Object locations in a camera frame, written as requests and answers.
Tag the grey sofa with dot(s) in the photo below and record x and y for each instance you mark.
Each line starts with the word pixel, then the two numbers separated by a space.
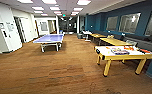
pixel 145 43

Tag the yellow white gaming table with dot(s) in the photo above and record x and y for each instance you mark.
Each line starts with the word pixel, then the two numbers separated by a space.
pixel 125 56

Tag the colourful patterned flat box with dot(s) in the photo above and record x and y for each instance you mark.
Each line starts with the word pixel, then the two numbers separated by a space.
pixel 119 51

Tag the blue ping-pong table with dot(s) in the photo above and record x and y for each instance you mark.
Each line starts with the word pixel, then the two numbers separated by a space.
pixel 50 38

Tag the small white table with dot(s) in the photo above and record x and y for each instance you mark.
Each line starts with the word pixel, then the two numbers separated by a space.
pixel 86 33

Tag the square ceiling light panel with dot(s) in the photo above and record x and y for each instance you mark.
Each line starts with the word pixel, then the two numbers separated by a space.
pixel 37 8
pixel 55 8
pixel 49 1
pixel 84 2
pixel 25 1
pixel 77 9

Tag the white wall board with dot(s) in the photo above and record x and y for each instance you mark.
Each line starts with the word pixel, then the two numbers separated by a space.
pixel 43 26

